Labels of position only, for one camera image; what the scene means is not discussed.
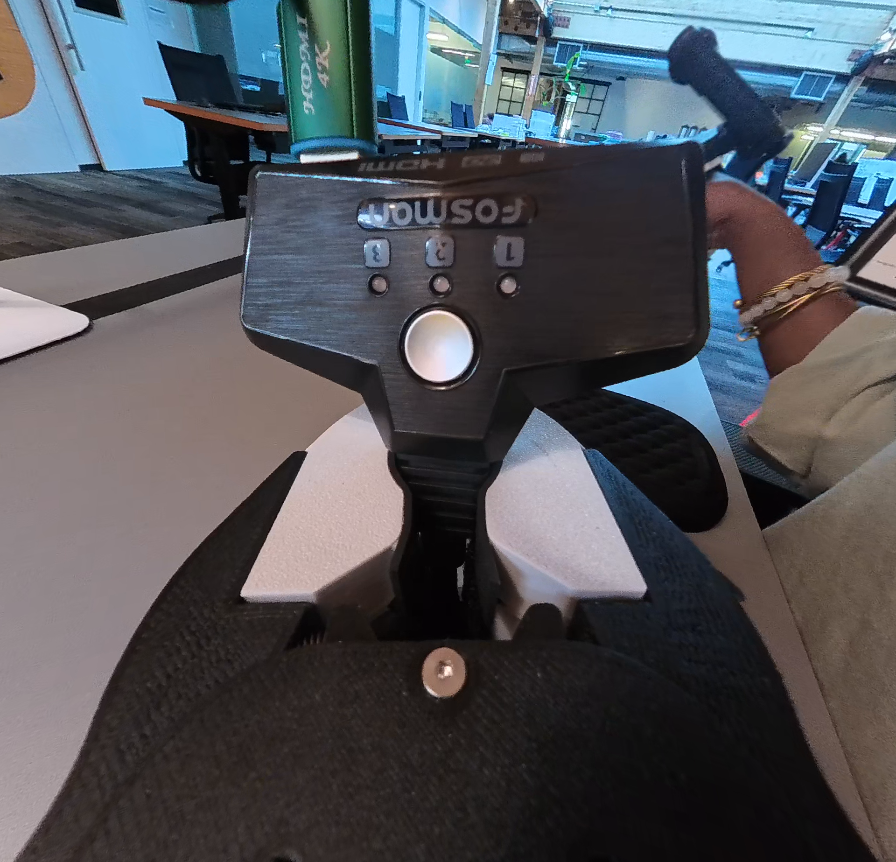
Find wooden desk with black legs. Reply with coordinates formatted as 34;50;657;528
142;95;491;224

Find braided hdmi cable green plugs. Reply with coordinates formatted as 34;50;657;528
84;0;379;164

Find white bead bracelet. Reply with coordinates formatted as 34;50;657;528
738;266;851;327

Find black desk monitor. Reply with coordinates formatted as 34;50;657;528
157;42;242;107

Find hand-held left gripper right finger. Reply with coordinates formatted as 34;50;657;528
468;403;648;618

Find black office chair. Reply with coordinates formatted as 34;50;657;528
183;116;233;185

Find black hdmi switch box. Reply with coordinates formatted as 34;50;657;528
240;141;711;635

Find person's right hand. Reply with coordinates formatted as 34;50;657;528
706;179;834;311

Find dark framed white panel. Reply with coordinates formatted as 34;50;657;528
843;207;896;310

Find gold bangle bracelet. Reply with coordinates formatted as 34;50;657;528
732;266;848;343

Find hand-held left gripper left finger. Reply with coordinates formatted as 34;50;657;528
240;400;421;618

